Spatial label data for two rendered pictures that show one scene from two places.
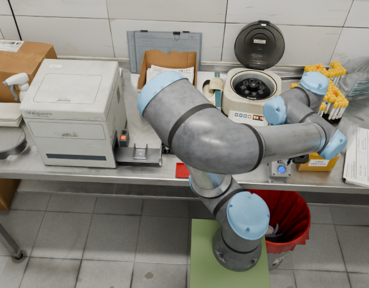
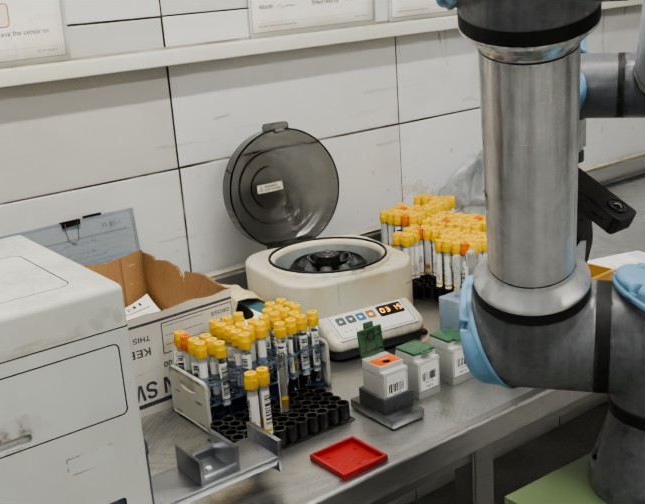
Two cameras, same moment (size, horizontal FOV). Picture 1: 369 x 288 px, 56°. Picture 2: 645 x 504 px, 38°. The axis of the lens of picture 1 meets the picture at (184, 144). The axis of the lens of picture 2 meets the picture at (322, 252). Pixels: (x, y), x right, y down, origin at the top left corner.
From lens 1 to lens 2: 0.80 m
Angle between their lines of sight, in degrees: 44
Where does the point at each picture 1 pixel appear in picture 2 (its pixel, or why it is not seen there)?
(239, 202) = (641, 276)
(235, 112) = (334, 318)
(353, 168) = not seen: hidden behind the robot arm
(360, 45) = (438, 156)
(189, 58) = (127, 276)
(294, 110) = (590, 60)
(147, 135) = (163, 454)
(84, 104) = (45, 292)
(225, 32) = (184, 194)
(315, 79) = not seen: hidden behind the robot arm
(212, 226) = (565, 483)
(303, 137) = not seen: outside the picture
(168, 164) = (294, 471)
